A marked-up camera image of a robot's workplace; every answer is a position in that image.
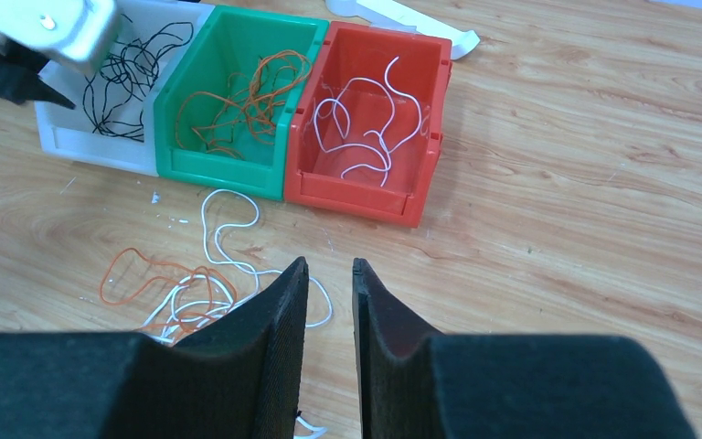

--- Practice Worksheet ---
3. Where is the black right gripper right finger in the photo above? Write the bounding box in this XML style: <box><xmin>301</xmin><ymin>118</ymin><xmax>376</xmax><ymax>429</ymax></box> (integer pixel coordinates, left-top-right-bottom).
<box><xmin>352</xmin><ymin>258</ymin><xmax>696</xmax><ymax>438</ymax></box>

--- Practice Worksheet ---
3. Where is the white plastic bin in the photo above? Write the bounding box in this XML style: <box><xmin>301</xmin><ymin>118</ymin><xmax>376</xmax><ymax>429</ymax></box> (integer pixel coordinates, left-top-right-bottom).
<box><xmin>36</xmin><ymin>1</ymin><xmax>213</xmax><ymax>176</ymax></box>

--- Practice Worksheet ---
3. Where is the white stand with metal pole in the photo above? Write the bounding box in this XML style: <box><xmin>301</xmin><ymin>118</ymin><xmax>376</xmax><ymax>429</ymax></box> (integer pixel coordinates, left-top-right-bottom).
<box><xmin>324</xmin><ymin>0</ymin><xmax>481</xmax><ymax>60</ymax></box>

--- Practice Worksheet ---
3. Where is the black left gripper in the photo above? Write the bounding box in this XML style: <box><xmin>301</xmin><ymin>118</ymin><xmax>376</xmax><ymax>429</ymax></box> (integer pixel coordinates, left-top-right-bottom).
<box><xmin>0</xmin><ymin>42</ymin><xmax>76</xmax><ymax>110</ymax></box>

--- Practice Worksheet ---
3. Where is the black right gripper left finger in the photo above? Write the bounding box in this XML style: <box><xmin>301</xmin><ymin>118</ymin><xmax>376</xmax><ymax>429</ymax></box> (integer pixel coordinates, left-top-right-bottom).
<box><xmin>0</xmin><ymin>258</ymin><xmax>309</xmax><ymax>438</ymax></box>

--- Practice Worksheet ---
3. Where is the red plastic bin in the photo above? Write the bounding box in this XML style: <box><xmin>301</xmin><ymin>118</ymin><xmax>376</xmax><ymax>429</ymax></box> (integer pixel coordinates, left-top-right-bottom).
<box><xmin>284</xmin><ymin>21</ymin><xmax>452</xmax><ymax>228</ymax></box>

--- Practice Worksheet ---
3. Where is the green plastic bin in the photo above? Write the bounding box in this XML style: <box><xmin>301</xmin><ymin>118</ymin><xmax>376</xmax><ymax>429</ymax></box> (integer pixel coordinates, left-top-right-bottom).
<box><xmin>154</xmin><ymin>5</ymin><xmax>329</xmax><ymax>200</ymax></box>

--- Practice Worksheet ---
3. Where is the black cable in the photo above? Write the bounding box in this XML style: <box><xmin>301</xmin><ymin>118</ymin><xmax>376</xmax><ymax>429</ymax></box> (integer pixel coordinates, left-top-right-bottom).
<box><xmin>81</xmin><ymin>15</ymin><xmax>196</xmax><ymax>144</ymax></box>

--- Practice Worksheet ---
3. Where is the cable bundle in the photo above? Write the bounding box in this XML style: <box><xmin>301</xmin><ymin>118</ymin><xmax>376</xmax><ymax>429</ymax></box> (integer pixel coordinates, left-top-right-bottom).
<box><xmin>99</xmin><ymin>188</ymin><xmax>335</xmax><ymax>439</ymax></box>

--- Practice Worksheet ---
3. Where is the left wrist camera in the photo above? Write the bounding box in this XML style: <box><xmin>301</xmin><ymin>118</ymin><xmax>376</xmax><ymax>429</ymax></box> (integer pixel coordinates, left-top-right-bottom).
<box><xmin>0</xmin><ymin>0</ymin><xmax>120</xmax><ymax>75</ymax></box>

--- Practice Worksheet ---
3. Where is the orange cable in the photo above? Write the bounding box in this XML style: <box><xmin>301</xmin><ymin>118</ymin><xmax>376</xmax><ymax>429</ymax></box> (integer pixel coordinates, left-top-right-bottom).
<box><xmin>174</xmin><ymin>49</ymin><xmax>313</xmax><ymax>161</ymax></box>

